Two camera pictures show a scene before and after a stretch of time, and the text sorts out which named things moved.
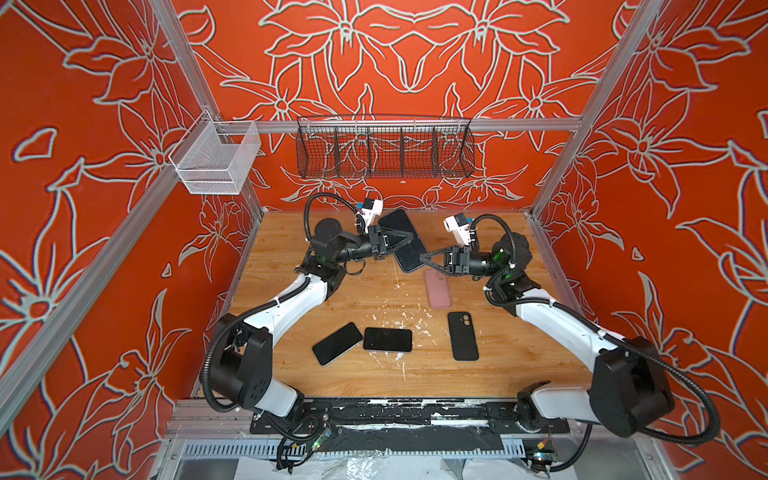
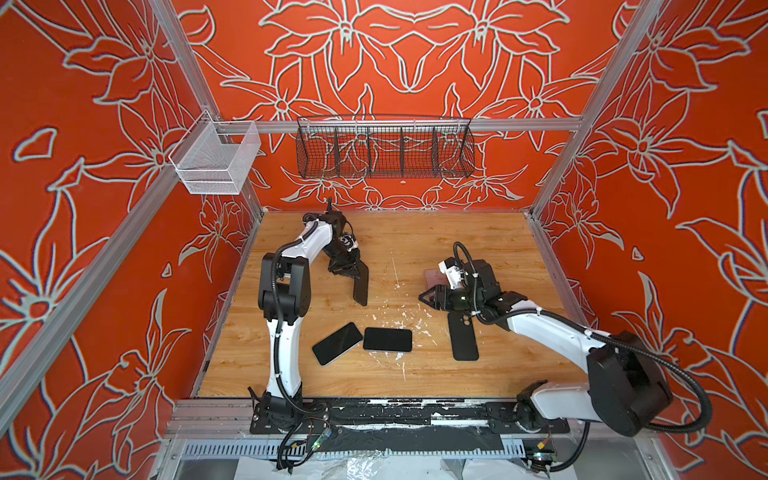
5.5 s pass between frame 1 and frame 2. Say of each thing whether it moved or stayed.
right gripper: moved
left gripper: moved
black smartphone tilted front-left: stayed
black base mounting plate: stayed
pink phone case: stayed
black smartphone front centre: stayed
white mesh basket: stayed
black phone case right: stayed
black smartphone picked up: moved
